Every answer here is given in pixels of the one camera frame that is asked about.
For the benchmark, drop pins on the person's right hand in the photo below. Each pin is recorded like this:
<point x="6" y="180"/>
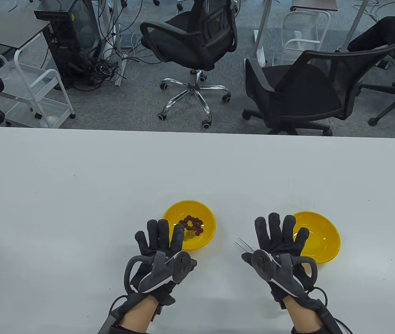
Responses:
<point x="277" y="236"/>

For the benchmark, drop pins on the person's left hand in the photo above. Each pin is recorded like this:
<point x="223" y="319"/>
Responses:
<point x="159" y="236"/>

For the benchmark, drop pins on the silver metal tweezers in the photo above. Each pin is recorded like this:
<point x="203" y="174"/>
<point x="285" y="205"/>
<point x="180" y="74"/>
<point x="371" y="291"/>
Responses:
<point x="249" y="248"/>

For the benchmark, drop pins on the pile of dark red raisins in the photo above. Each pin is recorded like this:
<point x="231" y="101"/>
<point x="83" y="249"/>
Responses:
<point x="197" y="221"/>

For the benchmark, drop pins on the yellow plastic bowl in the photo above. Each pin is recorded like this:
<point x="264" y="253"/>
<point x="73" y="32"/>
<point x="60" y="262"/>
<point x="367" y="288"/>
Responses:
<point x="204" y="240"/>
<point x="322" y="240"/>

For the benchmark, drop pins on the person's right forearm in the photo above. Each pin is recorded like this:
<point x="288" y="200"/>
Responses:
<point x="303" y="315"/>

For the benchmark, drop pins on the person's left forearm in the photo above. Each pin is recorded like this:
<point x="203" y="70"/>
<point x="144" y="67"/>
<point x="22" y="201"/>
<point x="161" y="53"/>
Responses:
<point x="138" y="316"/>

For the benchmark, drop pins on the black mesh office chair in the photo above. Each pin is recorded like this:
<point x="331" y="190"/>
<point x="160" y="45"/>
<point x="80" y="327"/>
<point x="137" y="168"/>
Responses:
<point x="305" y="90"/>

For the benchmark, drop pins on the white power strip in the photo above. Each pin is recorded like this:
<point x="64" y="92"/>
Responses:
<point x="120" y="74"/>

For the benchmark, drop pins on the white desk leg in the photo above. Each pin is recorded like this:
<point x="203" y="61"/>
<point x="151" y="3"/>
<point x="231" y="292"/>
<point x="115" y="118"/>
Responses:
<point x="116" y="28"/>
<point x="260" y="45"/>

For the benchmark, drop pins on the black office chair chrome base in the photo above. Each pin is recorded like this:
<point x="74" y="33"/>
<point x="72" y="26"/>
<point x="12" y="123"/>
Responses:
<point x="183" y="45"/>

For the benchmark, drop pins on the black computer tower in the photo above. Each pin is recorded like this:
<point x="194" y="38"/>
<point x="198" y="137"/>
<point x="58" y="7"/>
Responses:
<point x="68" y="41"/>

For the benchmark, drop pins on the white metal pole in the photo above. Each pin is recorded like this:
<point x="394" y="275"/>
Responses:
<point x="355" y="24"/>

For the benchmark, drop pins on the small dark top table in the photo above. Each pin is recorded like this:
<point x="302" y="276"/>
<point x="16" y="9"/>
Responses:
<point x="315" y="4"/>
<point x="6" y="29"/>

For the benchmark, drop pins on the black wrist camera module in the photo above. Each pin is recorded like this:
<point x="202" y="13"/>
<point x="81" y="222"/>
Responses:
<point x="108" y="321"/>

